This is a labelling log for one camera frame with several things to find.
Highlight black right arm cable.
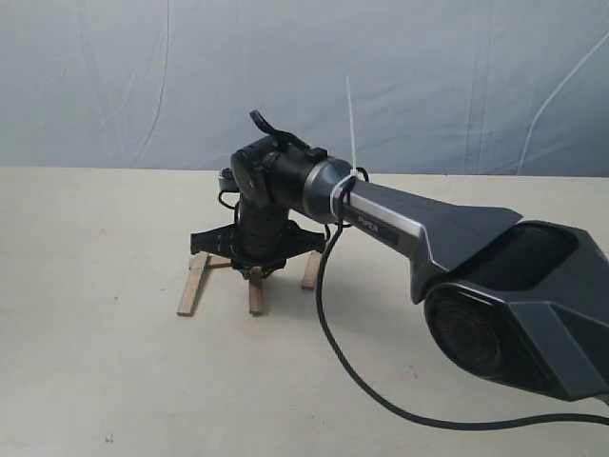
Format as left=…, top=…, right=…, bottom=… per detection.
left=313, top=223, right=609, bottom=427

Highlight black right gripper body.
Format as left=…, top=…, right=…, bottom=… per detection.
left=234, top=199, right=289, bottom=279

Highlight white zip tie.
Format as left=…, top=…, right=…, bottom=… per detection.
left=329, top=73, right=358, bottom=218

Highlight short wooden stick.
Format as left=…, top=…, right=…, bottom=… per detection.
left=301, top=251, right=322, bottom=290

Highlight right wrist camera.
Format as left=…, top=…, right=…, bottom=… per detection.
left=218, top=168, right=239, bottom=193

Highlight grey fabric backdrop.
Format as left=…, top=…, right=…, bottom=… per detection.
left=1, top=1, right=608, bottom=176

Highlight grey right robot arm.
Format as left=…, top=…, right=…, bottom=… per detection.
left=230, top=136, right=608, bottom=401

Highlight wood block behind gripper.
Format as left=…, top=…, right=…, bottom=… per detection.
left=206, top=256, right=232, bottom=268

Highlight long wooden stick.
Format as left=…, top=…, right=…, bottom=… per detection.
left=248, top=267, right=264, bottom=316

